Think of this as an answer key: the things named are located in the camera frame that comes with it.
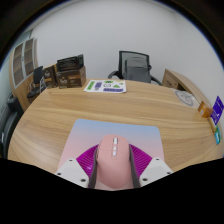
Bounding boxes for green packet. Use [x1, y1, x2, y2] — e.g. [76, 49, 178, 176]
[213, 124, 223, 145]

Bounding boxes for black mesh office chair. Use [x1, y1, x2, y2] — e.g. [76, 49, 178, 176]
[107, 50, 163, 86]

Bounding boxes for pink computer mouse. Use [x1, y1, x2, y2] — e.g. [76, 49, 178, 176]
[95, 134, 134, 189]

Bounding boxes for large brown carton, black contents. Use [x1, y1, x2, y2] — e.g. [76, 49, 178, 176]
[55, 53, 88, 90]

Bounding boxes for small brown carton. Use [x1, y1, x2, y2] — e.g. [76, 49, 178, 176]
[43, 64, 58, 89]

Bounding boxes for small black chair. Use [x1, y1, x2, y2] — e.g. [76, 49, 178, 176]
[26, 65, 48, 100]

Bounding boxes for black padded chair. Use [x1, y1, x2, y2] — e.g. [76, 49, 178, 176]
[0, 96, 24, 158]

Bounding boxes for wooden side desk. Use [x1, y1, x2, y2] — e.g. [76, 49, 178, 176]
[161, 68, 204, 101]

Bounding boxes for colourful sticker sheet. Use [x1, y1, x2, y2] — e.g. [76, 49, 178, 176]
[83, 79, 128, 94]

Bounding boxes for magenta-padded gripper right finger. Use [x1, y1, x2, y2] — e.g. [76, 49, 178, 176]
[127, 143, 174, 189]

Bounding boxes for grey circle-print sheet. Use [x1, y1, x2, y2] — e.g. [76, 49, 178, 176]
[174, 89, 200, 108]

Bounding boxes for purple standing pouch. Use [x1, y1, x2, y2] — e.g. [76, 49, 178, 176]
[210, 95, 224, 126]

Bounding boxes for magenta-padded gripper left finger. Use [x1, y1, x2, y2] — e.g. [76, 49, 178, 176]
[54, 143, 101, 189]

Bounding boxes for wooden shelf unit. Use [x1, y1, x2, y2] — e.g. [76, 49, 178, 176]
[9, 37, 39, 111]

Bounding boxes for pink-blue gradient mouse pad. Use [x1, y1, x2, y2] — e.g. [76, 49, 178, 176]
[58, 118, 166, 192]

